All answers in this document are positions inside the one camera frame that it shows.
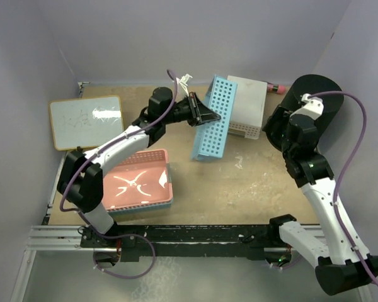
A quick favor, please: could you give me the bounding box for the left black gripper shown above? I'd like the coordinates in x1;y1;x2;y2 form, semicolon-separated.
163;92;220;127

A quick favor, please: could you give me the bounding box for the blue perforated basket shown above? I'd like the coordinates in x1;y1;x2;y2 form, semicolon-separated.
191;75;237;161

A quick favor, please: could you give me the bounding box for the large black plastic bin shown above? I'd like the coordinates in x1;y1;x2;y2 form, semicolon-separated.
280;74;345;148

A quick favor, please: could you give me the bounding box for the pink perforated basket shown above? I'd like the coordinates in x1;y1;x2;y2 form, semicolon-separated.
102;148;173;211

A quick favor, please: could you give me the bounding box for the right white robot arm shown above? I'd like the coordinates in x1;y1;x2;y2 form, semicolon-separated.
263;106;378;296

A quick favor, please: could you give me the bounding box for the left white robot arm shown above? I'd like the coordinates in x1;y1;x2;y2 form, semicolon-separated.
57;87;221;247

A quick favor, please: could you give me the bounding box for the pink marker pen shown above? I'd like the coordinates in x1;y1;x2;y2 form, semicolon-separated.
266;83;286;94

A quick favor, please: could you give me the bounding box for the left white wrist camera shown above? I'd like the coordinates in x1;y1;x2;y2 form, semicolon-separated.
177;74;193;99

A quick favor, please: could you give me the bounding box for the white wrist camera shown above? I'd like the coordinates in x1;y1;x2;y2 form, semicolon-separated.
177;74;193;99
292;94;324;121

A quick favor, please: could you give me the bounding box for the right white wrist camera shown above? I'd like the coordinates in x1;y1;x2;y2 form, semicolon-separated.
292;94;324;121

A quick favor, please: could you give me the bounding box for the small whiteboard yellow frame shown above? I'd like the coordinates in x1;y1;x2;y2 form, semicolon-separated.
49;95;124;151

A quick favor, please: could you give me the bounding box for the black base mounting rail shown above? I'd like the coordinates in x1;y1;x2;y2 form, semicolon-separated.
79;214;296;262

